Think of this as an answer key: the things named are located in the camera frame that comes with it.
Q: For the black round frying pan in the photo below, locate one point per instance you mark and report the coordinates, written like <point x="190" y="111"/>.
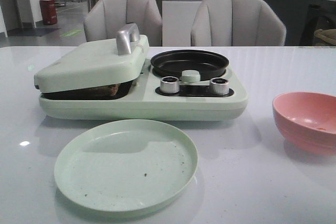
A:
<point x="174" y="62"/>

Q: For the white bread slice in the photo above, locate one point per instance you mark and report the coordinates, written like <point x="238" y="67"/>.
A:
<point x="109" y="90"/>

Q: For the breakfast maker hinged lid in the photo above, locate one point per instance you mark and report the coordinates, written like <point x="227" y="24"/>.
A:
<point x="93" y="64"/>

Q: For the pink plastic bowl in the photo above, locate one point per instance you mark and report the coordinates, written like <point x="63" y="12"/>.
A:
<point x="307" y="120"/>

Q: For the pale green breakfast maker base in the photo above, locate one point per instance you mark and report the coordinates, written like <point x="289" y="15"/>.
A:
<point x="142" y="102"/>

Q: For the left silver control knob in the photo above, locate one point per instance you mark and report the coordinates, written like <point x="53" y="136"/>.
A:
<point x="170" y="85"/>

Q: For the silver control knob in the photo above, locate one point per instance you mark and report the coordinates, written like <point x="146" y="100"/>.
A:
<point x="219" y="86"/>
<point x="170" y="85"/>

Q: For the right silver control knob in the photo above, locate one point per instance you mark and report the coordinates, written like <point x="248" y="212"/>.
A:
<point x="219" y="86"/>

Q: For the pale green round plate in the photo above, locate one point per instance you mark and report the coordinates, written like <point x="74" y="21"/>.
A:
<point x="127" y="167"/>

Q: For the right grey upholstered chair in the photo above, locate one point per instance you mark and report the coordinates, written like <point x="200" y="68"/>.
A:
<point x="237" y="23"/>

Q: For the grey upholstered chair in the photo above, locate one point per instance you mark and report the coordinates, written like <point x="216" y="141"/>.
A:
<point x="108" y="16"/>
<point x="237" y="23"/>

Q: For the left grey upholstered chair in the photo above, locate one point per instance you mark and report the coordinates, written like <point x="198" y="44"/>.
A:
<point x="108" y="16"/>

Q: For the white refrigerator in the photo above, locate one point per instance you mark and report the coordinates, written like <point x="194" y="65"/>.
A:
<point x="177" y="19"/>

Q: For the red bin in background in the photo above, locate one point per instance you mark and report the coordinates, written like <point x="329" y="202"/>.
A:
<point x="48" y="12"/>

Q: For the dark appliance at right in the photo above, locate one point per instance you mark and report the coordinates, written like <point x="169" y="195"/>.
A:
<point x="320" y="15"/>

